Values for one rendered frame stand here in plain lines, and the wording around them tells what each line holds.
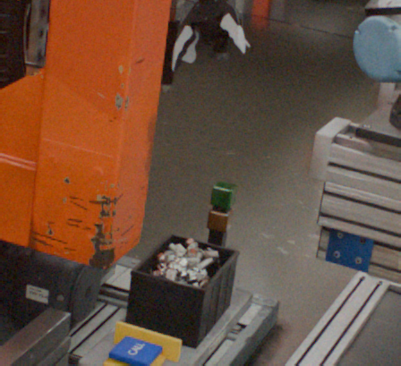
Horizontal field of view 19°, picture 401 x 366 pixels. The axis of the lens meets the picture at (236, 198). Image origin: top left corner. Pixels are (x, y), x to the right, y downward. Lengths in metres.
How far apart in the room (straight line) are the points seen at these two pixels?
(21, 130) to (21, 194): 0.12
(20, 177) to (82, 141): 0.15
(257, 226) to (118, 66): 1.86
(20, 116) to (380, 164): 0.67
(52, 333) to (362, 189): 0.64
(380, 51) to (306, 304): 1.42
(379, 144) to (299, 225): 1.69
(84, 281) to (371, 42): 0.82
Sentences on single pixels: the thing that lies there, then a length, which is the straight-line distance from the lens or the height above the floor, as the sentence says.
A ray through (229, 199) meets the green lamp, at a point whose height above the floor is 0.64.
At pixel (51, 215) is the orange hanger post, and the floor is 0.60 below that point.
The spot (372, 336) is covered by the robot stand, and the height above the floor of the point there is 0.21.
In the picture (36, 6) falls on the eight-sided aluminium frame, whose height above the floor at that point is 0.89.
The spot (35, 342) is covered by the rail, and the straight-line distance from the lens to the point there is 2.19.
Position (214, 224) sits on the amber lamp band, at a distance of 2.27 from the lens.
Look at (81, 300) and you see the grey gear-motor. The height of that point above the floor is 0.31.
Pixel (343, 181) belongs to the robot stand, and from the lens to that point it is 2.29.
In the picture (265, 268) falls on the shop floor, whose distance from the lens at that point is 3.55.
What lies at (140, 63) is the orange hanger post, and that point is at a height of 0.90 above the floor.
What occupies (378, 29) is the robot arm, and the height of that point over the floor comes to 1.02.
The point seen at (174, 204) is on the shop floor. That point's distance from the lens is 3.92.
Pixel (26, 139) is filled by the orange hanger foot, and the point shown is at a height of 0.72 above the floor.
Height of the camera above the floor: 1.45
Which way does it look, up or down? 21 degrees down
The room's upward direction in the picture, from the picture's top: 9 degrees clockwise
